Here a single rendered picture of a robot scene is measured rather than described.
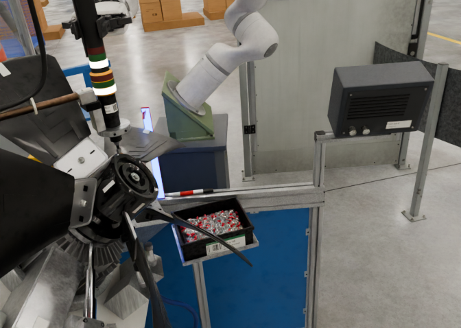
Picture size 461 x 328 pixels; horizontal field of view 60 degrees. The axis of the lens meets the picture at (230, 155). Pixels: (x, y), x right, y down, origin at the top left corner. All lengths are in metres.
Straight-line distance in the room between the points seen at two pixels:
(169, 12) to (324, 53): 6.01
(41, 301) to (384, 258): 1.97
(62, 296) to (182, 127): 0.91
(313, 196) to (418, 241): 1.29
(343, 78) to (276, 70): 1.52
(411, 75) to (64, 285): 1.03
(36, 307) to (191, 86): 1.01
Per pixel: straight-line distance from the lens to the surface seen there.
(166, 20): 8.50
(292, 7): 2.64
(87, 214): 0.80
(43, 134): 0.87
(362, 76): 1.24
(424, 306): 2.26
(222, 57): 1.50
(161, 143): 1.06
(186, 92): 1.54
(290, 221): 1.47
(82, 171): 0.84
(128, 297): 0.96
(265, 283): 1.66
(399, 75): 1.27
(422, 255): 2.52
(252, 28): 1.47
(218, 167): 1.58
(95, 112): 0.84
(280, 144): 2.93
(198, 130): 1.55
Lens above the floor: 1.63
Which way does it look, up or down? 29 degrees down
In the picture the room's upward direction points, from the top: 4 degrees counter-clockwise
